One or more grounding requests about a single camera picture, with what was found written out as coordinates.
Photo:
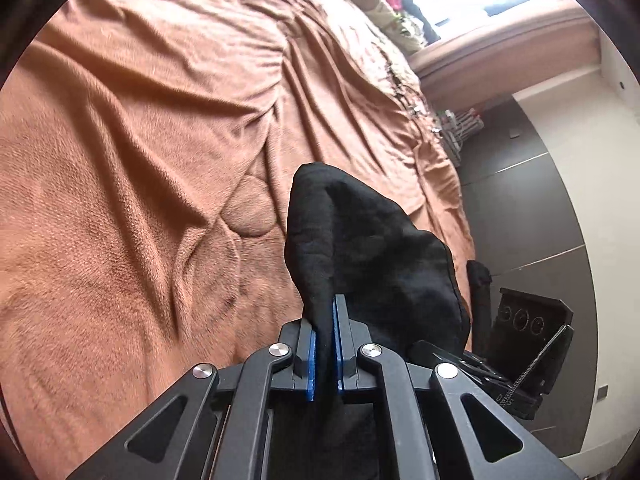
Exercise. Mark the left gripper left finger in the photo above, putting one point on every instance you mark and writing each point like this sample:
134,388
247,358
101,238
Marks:
212,424

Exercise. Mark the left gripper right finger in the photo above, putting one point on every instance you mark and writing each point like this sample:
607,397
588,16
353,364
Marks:
433,423

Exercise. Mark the black pants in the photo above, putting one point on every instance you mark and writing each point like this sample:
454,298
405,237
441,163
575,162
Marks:
344,238

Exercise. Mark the items on floor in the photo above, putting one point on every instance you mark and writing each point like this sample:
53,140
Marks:
456,128

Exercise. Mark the pink window sill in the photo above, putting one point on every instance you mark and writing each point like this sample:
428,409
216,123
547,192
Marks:
509,52

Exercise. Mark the brown bed blanket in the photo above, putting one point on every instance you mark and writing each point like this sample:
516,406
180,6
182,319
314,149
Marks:
148,149

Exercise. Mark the patterned pillow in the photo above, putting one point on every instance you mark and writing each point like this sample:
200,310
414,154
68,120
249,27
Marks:
370,0

